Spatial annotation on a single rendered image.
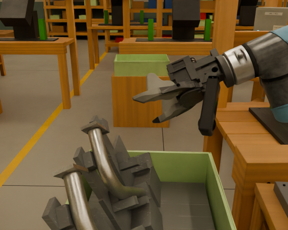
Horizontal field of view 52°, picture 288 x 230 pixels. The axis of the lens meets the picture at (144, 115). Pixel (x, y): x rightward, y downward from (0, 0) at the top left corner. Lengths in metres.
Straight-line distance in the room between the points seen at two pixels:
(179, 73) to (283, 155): 0.69
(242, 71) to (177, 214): 0.49
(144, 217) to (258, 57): 0.47
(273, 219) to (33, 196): 1.92
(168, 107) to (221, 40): 0.92
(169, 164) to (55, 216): 0.59
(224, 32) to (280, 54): 0.95
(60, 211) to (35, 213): 1.84
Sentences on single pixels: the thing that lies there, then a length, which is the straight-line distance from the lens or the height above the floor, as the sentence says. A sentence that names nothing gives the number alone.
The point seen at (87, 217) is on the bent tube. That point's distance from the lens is 0.50.
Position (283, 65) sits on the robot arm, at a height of 1.33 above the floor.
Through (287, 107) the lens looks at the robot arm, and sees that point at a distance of 0.67.
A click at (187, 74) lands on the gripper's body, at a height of 1.30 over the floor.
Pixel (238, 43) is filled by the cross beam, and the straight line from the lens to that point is 1.70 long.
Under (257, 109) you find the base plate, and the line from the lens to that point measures 1.65.
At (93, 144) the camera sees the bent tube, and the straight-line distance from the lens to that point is 0.65.
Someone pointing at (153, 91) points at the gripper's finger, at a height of 1.28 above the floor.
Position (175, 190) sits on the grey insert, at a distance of 1.02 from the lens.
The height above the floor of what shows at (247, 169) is 0.87.
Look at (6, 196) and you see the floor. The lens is 2.61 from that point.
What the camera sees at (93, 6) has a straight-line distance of 10.69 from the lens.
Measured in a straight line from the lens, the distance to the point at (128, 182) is 0.90.
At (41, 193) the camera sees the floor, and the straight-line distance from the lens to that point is 2.54.
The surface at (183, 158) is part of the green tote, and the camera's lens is 1.02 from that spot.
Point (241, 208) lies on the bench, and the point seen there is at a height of 0.69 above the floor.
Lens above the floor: 1.45
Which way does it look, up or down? 22 degrees down
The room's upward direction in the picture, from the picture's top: straight up
